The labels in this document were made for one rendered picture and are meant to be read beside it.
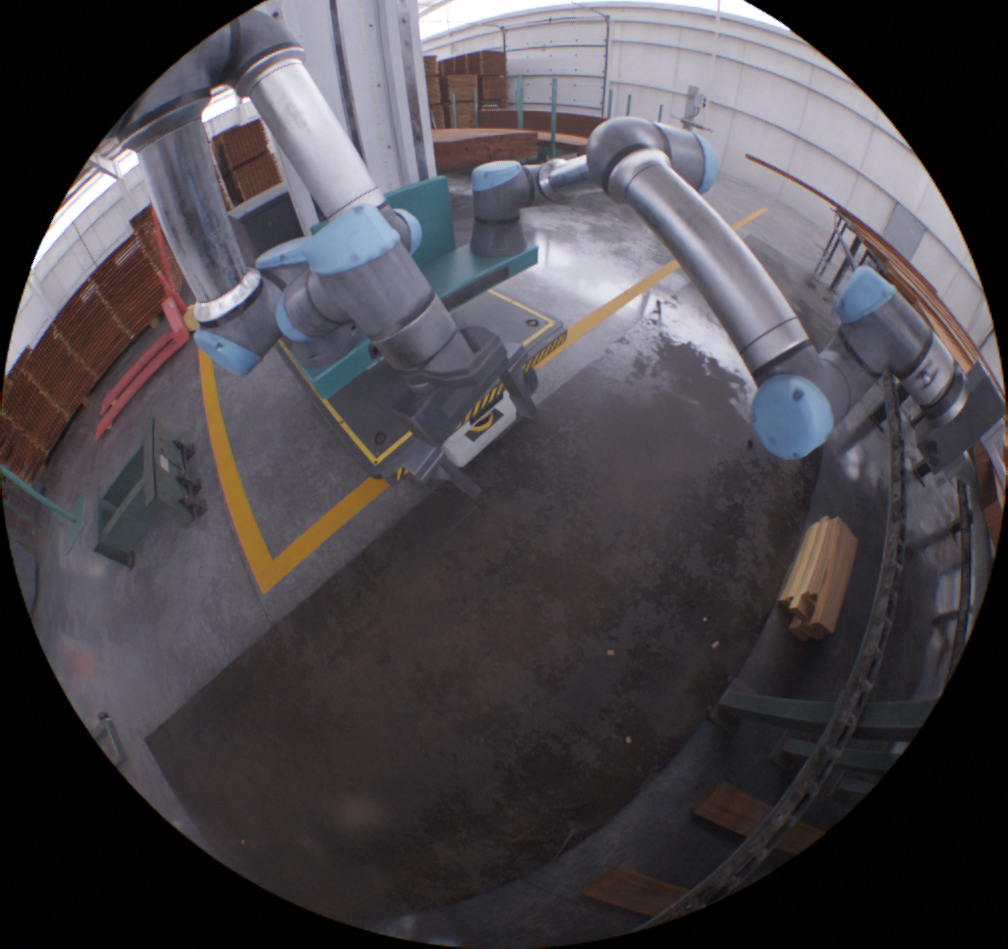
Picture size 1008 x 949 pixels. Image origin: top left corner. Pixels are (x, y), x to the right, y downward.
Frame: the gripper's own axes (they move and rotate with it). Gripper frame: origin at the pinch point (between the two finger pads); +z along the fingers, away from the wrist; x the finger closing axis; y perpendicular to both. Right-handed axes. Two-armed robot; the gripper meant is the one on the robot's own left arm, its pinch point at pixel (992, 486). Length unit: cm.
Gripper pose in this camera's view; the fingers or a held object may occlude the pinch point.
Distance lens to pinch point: 55.1
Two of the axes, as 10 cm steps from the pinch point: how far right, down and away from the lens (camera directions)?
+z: 5.8, 6.9, -4.3
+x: -0.2, -5.1, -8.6
